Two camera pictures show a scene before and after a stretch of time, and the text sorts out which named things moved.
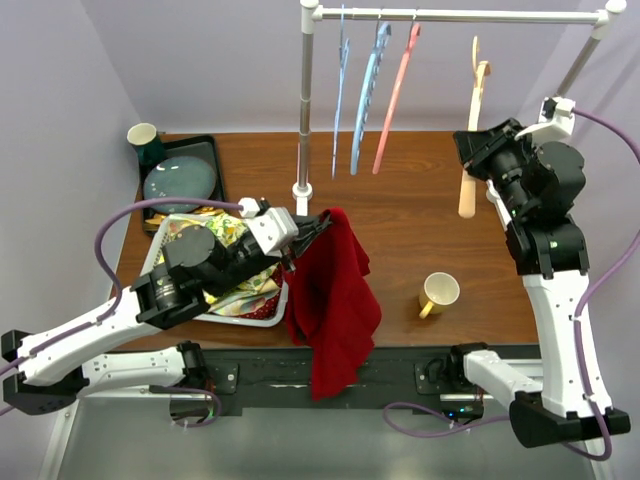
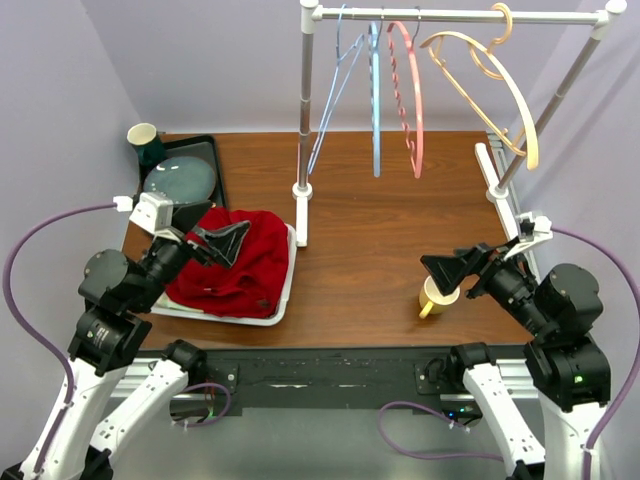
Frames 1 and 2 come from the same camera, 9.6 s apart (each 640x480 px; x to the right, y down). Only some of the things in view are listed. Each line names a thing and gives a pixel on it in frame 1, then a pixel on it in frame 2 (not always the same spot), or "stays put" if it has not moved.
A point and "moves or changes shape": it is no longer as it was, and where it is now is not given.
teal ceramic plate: [180, 177] stays put
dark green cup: [145, 139] stays put
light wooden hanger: [466, 198] to [506, 70]
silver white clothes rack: [312, 12] stays put
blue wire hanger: [343, 51] moves or changes shape
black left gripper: [308, 228] to [224, 240]
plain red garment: [332, 308] to [255, 284]
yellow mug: [439, 290] stays put
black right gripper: [476, 148] to [448, 270]
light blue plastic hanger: [368, 96] moves or changes shape
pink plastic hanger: [414, 33] to [416, 155]
